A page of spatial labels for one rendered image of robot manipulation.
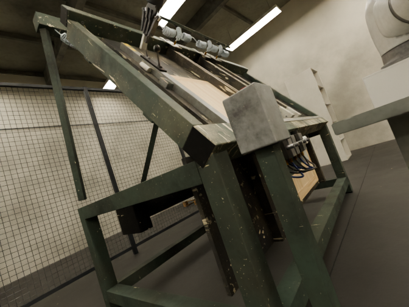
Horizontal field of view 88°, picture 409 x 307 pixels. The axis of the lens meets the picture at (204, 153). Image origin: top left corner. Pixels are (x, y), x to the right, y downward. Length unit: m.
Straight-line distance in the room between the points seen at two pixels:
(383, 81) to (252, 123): 0.43
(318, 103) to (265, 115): 4.55
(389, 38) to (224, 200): 0.74
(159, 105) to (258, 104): 0.42
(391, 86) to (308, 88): 4.37
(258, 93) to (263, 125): 0.09
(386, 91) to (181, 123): 0.66
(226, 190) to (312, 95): 4.58
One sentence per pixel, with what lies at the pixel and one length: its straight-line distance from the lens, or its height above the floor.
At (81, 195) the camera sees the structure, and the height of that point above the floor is 0.87.
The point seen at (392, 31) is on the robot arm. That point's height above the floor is 0.96.
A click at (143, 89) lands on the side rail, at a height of 1.14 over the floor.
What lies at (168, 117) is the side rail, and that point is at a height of 0.98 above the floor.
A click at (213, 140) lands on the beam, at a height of 0.83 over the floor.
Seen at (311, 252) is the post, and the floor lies 0.43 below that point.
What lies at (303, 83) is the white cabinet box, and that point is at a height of 1.81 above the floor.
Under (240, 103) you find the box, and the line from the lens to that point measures 0.64.
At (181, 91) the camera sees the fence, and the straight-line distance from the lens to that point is 1.14.
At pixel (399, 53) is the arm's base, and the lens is 0.95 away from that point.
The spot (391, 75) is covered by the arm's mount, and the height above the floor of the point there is 0.83.
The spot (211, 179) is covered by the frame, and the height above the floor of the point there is 0.71.
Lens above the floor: 0.74
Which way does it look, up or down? 4 degrees up
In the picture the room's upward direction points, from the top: 19 degrees counter-clockwise
